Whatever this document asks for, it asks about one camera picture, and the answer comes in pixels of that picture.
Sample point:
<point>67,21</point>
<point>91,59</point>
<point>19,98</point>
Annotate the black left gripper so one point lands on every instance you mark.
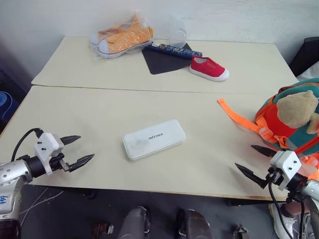
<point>57,162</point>

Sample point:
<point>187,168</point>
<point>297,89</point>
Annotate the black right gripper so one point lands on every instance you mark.
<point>274,176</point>

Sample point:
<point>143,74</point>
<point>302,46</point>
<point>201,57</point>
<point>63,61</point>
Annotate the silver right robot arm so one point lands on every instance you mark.
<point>311,194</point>

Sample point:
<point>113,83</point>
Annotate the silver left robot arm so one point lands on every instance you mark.
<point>12,171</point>

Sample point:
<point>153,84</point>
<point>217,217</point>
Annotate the orange green plush backpack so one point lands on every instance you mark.
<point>286,124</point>

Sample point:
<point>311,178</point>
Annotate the white rectangular case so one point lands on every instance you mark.
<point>154,139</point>

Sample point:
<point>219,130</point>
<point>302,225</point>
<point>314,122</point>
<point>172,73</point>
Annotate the person's bare leg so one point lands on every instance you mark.
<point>295,210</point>

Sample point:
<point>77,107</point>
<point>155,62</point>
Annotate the white sneaker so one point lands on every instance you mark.
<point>282,224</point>

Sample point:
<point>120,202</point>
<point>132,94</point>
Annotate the blue round object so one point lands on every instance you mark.
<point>7,100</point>

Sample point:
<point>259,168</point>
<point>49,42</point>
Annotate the orange sneakers in plastic bag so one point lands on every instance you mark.
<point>119,56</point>

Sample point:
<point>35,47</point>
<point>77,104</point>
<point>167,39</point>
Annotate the red slip-on shoe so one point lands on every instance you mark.
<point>208,68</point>

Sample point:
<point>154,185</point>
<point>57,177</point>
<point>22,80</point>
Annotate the orange canvas sneaker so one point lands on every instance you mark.
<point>112,31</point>
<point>124,42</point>

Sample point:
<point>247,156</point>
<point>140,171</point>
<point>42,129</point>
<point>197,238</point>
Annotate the black mat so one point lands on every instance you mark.
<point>163,63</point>

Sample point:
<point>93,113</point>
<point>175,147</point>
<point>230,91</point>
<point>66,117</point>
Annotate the blue patterned roll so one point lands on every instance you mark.
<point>174,50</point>

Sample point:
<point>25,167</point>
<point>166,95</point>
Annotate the clear plastic cup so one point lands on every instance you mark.
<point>178,35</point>

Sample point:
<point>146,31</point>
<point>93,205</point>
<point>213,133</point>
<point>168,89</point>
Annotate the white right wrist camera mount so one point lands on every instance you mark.
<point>286,164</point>

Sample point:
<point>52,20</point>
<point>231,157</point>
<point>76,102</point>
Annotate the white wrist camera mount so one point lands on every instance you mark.
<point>46,147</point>
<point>286,164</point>

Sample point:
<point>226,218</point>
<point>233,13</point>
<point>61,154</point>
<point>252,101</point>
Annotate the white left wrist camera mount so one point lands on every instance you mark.
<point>46,147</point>

